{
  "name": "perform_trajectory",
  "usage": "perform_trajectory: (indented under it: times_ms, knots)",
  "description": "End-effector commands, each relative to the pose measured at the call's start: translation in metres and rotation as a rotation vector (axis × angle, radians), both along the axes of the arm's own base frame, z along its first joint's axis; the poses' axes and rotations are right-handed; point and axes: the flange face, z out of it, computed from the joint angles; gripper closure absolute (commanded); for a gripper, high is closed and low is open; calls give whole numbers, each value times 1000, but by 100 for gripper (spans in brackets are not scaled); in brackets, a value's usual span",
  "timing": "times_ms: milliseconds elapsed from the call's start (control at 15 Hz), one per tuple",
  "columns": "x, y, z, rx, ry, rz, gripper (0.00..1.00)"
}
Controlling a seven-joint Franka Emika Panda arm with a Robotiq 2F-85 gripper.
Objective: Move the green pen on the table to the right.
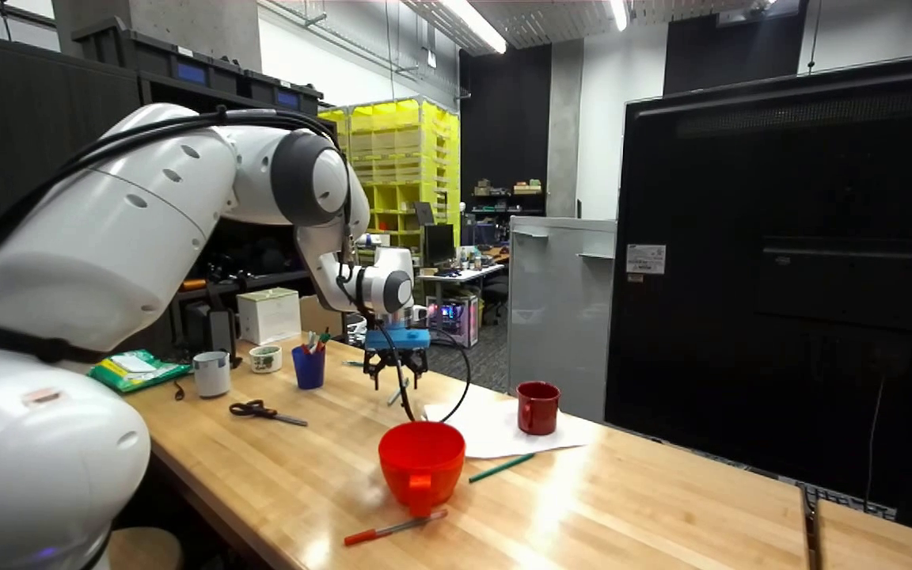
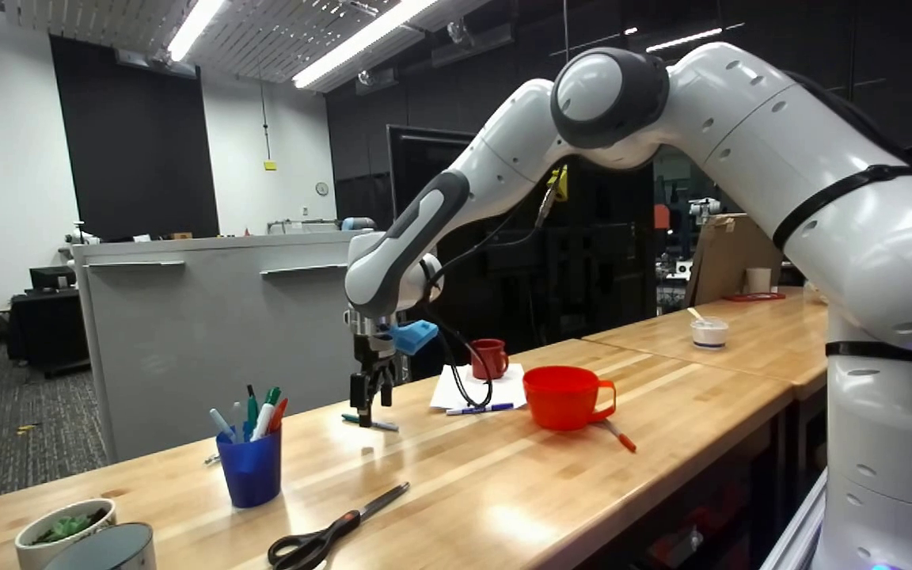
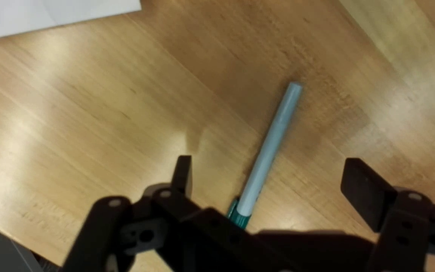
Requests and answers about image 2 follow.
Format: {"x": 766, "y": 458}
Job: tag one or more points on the pale grey mug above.
{"x": 105, "y": 548}

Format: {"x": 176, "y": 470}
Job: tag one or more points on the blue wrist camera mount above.
{"x": 416, "y": 336}

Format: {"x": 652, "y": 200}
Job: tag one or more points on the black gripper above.
{"x": 374, "y": 353}

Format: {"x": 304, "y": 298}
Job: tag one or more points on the small white cup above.
{"x": 759, "y": 281}

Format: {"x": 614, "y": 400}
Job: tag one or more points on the small white bowl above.
{"x": 707, "y": 333}

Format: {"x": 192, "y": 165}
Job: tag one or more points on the small dark red mug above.
{"x": 494, "y": 361}

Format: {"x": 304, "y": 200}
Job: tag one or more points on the blue pen cup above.
{"x": 250, "y": 470}

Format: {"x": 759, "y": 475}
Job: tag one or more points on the black desk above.
{"x": 47, "y": 328}

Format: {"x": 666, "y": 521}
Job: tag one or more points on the black wall screen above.
{"x": 133, "y": 136}

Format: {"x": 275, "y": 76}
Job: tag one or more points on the red pen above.
{"x": 623, "y": 437}

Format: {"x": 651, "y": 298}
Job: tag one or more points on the ceiling light strip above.
{"x": 192, "y": 30}
{"x": 362, "y": 41}

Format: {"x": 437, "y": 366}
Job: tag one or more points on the large black cabinet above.
{"x": 583, "y": 265}

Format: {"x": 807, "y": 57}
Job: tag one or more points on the thin capped pen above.
{"x": 492, "y": 407}

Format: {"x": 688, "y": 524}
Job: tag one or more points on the white paper sheet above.
{"x": 445, "y": 395}

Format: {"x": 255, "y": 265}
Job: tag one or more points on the large red cup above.
{"x": 561, "y": 400}

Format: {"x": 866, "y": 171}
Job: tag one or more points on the yellow wall sign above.
{"x": 271, "y": 163}

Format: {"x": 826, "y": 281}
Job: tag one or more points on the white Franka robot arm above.
{"x": 752, "y": 116}

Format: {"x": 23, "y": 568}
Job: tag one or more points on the red plate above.
{"x": 737, "y": 296}

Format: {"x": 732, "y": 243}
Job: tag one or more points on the white marker with green cap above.
{"x": 265, "y": 416}

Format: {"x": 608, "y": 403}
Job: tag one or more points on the red marker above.
{"x": 275, "y": 412}

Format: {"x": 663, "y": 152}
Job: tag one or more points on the white mug with green contents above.
{"x": 41, "y": 546}

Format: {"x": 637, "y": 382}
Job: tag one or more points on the grey cabinet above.
{"x": 212, "y": 336}

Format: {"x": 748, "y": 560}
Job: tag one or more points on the green pen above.
{"x": 387, "y": 425}

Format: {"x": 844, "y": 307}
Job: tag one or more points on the spoon in bowl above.
{"x": 695, "y": 315}

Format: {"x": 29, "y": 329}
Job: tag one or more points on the tall cardboard box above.
{"x": 727, "y": 256}

